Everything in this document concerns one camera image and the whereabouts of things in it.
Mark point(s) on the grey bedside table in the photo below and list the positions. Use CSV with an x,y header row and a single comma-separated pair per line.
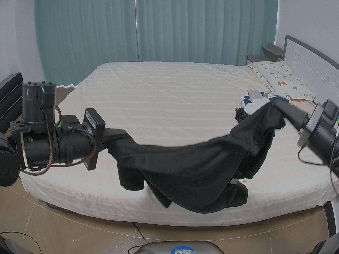
x,y
272,49

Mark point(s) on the pile of clothes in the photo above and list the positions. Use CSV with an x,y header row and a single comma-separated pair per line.
x,y
255,95

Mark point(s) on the white printed pillow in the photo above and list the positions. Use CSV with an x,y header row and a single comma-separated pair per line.
x,y
283,78

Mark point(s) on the black T-shirt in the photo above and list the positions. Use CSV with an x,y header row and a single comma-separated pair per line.
x,y
198,168

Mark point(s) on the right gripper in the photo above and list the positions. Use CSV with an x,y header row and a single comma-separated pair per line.
x,y
320,136

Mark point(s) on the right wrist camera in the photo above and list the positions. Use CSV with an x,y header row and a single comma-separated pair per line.
x,y
331,110

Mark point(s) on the bed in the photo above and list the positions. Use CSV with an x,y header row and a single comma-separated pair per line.
x,y
159,94

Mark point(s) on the blue-green curtain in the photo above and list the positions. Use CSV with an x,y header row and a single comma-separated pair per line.
x,y
201,22
84,30

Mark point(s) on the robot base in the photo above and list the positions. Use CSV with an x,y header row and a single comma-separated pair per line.
x,y
159,249

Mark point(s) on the black chest of drawers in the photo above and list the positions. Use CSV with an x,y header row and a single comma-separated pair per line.
x,y
10,94

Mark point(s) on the black shiny garment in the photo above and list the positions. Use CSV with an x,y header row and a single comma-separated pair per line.
x,y
240,114

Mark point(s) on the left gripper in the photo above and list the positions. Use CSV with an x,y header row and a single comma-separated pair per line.
x,y
66,147

